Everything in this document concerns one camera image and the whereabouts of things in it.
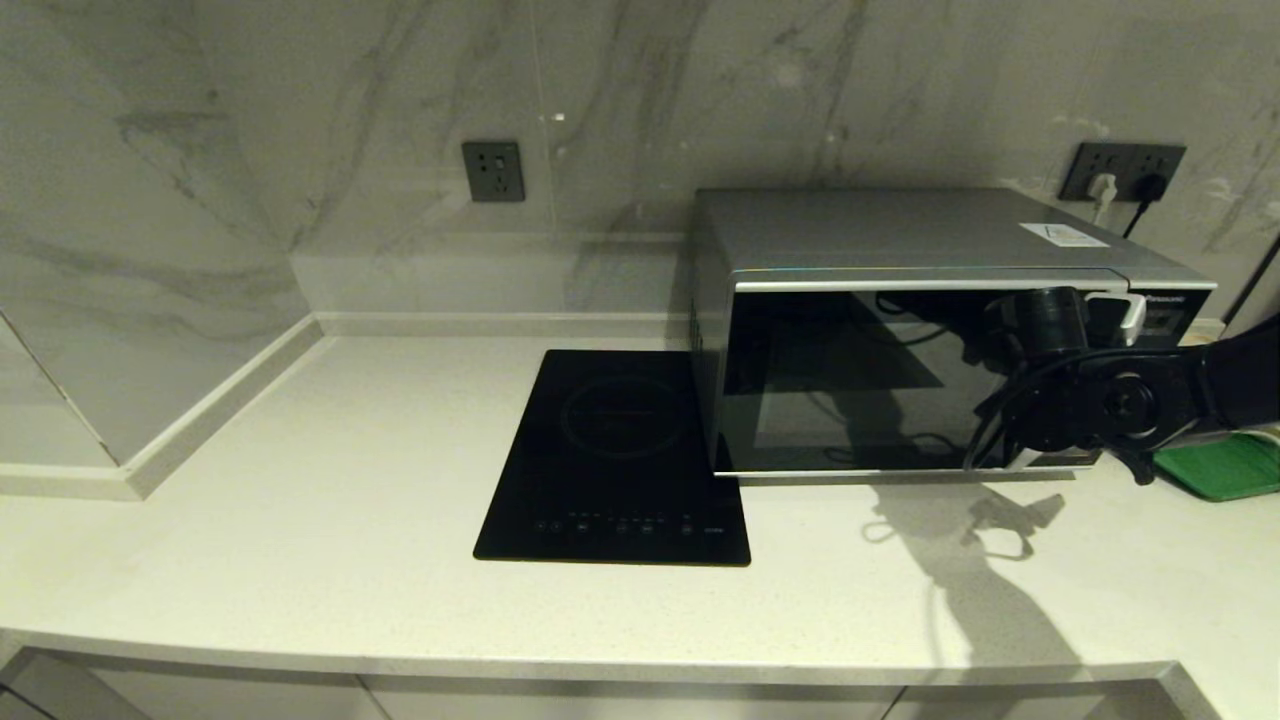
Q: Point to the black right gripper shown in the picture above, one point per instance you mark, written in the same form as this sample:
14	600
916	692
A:
1045	320

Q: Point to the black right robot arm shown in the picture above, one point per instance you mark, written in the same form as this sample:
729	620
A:
1130	405

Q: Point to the silver Panasonic microwave oven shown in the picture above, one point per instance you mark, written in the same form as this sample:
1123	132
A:
880	228

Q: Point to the white sticker label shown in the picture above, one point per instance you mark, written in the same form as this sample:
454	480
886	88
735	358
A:
1064	235

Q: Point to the white power plug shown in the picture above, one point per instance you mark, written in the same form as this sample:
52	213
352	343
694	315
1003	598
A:
1104	186

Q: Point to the green plastic tray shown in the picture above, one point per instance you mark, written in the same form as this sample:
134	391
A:
1220	468

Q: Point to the black induction cooktop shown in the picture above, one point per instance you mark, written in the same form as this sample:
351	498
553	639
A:
610	450

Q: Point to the white cabinet door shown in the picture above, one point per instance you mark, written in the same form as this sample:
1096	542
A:
630	703

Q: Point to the grey corner cabinet panel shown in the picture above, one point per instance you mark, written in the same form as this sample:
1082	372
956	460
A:
50	692

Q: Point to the grey double wall socket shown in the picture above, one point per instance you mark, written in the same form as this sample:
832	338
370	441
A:
1082	156

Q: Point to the grey single wall socket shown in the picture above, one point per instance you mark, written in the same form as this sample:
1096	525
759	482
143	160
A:
493	171

